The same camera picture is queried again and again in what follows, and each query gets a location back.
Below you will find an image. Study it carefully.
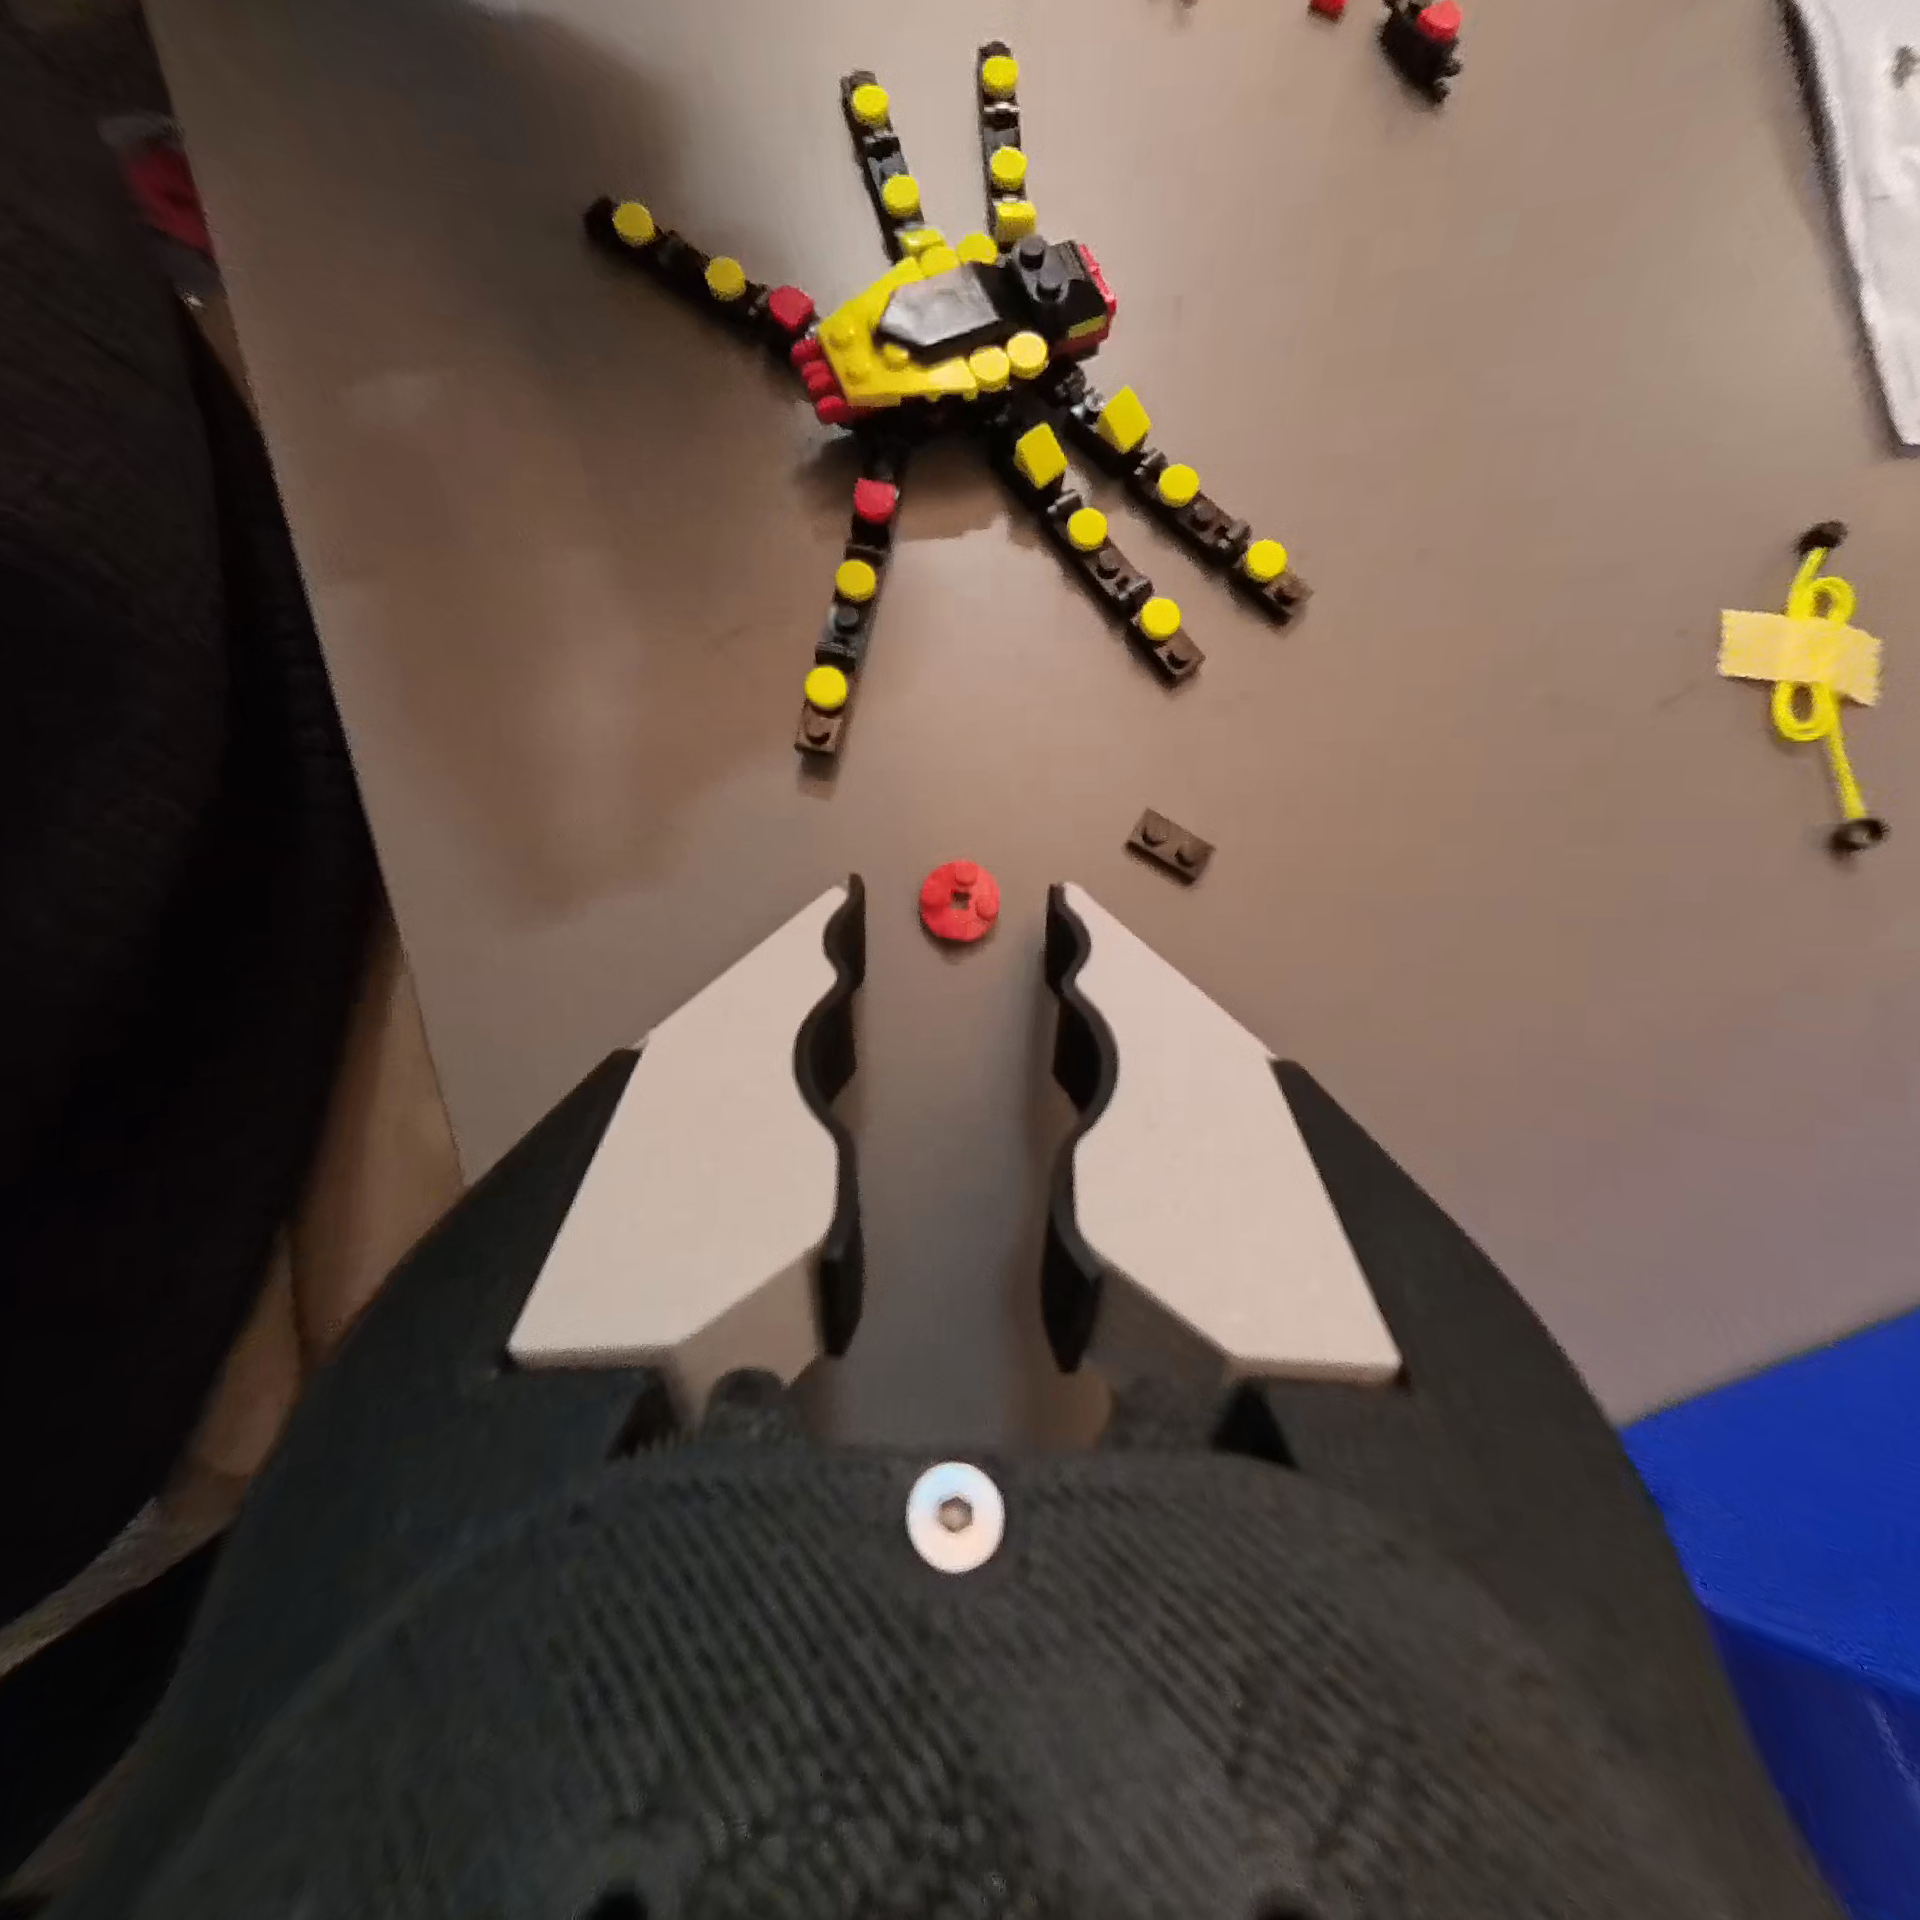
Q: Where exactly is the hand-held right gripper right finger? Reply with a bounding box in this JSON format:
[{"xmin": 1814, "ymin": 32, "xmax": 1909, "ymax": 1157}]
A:
[{"xmin": 1043, "ymin": 882, "xmax": 1404, "ymax": 1420}]

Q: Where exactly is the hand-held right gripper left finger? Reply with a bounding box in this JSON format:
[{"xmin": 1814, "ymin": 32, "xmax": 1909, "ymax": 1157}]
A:
[{"xmin": 507, "ymin": 873, "xmax": 868, "ymax": 1420}]

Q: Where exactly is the red round lego plate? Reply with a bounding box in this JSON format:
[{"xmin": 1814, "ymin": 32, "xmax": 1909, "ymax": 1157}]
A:
[{"xmin": 918, "ymin": 856, "xmax": 1003, "ymax": 946}]

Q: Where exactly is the yellow black lego spider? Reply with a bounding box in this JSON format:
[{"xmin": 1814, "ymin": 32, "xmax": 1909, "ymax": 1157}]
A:
[{"xmin": 583, "ymin": 40, "xmax": 1314, "ymax": 759}]

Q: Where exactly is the small black red lego assembly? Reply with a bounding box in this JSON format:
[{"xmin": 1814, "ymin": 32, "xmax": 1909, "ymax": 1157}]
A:
[{"xmin": 1376, "ymin": 0, "xmax": 1469, "ymax": 105}]

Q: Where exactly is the tagged blue plastic bin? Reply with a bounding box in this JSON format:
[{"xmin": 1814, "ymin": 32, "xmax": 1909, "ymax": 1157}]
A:
[{"xmin": 1616, "ymin": 1304, "xmax": 1920, "ymax": 1920}]

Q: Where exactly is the beige masking tape strip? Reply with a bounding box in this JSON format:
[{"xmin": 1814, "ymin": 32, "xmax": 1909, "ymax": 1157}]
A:
[{"xmin": 1717, "ymin": 608, "xmax": 1884, "ymax": 706}]

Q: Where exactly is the white instruction booklet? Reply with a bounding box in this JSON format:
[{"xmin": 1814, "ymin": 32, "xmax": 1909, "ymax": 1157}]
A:
[{"xmin": 1776, "ymin": 0, "xmax": 1920, "ymax": 448}]

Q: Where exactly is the yellow elastic cord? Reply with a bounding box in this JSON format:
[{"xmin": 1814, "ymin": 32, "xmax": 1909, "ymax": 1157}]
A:
[{"xmin": 1767, "ymin": 518, "xmax": 1892, "ymax": 856}]

